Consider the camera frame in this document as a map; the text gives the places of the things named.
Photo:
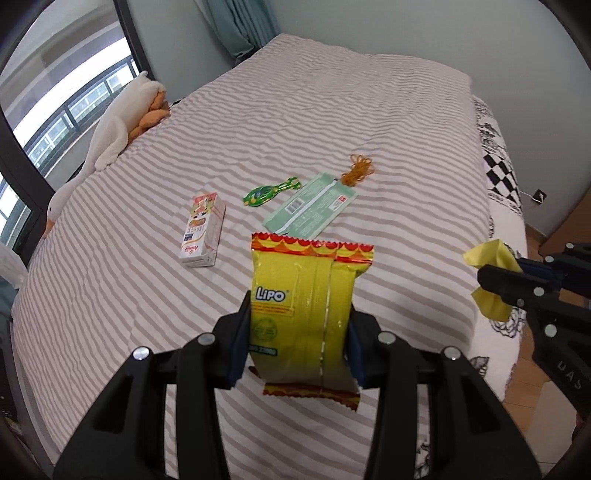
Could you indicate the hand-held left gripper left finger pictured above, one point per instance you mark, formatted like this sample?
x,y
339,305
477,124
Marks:
x,y
238,357

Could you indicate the wooden furniture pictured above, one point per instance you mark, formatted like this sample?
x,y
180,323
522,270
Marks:
x,y
572,221

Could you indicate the orange plush toy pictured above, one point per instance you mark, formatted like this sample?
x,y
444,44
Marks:
x,y
150,115

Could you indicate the white goose plush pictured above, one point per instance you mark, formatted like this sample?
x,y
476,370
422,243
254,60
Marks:
x,y
115,129

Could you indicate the wall power outlet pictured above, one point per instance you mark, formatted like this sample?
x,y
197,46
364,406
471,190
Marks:
x,y
539,195

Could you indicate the yellow cloth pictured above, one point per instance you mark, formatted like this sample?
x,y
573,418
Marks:
x,y
496,258

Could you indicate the black framed window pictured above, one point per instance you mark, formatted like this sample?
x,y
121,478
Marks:
x,y
27,175

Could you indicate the pale green wipes packet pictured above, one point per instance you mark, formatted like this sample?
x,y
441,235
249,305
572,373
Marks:
x,y
314,205

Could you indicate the teal curtain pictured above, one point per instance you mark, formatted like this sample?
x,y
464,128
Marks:
x,y
240,27

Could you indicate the balcony railing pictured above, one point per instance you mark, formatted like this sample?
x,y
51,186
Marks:
x,y
74,110

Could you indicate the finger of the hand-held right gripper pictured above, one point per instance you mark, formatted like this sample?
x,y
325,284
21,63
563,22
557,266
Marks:
x,y
508,284
554,270

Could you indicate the green candy wrapper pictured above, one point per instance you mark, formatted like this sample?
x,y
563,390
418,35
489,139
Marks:
x,y
268,193

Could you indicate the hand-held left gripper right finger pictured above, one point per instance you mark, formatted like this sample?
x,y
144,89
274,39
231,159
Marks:
x,y
356,357

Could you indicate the orange rubber bands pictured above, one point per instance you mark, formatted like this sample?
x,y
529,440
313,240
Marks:
x,y
356,170

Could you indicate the white milk carton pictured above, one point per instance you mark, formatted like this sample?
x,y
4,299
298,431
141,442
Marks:
x,y
203,230

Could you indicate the yellow snack packet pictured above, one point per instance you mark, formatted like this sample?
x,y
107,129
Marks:
x,y
300,314

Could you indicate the grey striped blanket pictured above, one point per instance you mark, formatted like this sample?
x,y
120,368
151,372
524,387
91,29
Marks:
x,y
323,106

